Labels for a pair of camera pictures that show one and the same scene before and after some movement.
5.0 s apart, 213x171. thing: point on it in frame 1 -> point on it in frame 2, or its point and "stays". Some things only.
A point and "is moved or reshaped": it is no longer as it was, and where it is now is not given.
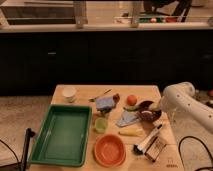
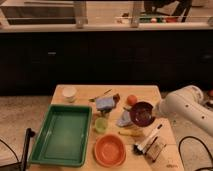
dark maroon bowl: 146,114 is moved or reshaped
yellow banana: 131,132 stays
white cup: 69,93 stays
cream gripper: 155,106 -> 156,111
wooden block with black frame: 155,149 stays
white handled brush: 139,148 stays
